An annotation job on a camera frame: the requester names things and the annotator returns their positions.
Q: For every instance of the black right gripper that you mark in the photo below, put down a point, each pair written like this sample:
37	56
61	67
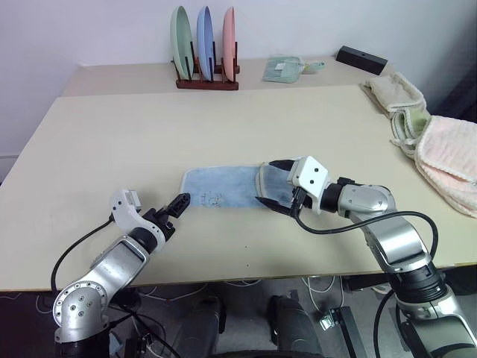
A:
302	199

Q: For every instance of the green towel with white trim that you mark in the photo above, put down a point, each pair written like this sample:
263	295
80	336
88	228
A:
408	125

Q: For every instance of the blue plate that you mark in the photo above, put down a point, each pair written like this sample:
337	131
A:
205	39

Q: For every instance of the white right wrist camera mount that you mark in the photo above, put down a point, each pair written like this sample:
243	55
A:
311	177

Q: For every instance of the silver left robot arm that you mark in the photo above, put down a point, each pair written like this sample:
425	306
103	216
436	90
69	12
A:
112	265

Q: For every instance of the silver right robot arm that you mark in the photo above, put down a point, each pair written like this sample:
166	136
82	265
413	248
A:
395	238

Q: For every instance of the cream folded towel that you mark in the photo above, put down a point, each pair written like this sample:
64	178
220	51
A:
395	93

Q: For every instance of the green plate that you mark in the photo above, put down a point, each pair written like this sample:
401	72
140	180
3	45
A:
182	41

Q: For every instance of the black rectangular box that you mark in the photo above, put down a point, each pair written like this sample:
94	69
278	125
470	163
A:
361	59

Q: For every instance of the black table frame bar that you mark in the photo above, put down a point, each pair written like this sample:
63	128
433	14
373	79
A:
367	284

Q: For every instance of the small metal bracket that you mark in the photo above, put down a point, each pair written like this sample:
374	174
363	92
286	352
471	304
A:
328	321

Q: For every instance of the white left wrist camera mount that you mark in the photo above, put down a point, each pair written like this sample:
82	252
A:
126	214

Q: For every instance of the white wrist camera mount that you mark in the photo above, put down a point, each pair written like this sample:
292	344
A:
126	214
311	177

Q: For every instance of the folded green cloth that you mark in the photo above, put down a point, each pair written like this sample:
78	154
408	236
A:
281	69

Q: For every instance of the light blue towel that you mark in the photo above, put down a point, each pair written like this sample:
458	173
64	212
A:
223	186

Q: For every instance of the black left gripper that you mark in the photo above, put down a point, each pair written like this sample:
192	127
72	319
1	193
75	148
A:
158	220

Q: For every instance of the black metal table leg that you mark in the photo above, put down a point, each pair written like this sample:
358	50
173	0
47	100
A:
346	332

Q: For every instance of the dark rounded shape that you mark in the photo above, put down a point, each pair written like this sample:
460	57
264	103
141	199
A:
292	328
201	328

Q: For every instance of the dark wooden plate rack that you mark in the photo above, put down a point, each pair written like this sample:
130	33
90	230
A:
208	84

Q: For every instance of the pink folded towel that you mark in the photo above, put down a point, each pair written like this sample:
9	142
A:
451	156

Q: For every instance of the pink plate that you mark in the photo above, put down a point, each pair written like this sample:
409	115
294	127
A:
229	43

